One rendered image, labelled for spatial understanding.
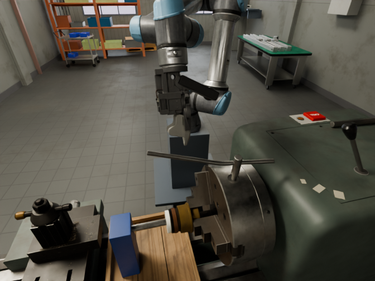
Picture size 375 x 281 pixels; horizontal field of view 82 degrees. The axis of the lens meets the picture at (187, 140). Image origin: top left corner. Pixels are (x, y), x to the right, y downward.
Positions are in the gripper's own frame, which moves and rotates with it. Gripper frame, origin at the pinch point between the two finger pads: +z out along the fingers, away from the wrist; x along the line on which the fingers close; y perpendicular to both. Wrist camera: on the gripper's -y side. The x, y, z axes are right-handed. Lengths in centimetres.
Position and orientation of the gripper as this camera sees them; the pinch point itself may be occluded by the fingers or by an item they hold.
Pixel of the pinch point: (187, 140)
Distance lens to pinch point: 61.9
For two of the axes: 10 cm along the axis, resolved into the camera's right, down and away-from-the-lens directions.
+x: 2.2, 2.4, -9.5
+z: 0.8, 9.6, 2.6
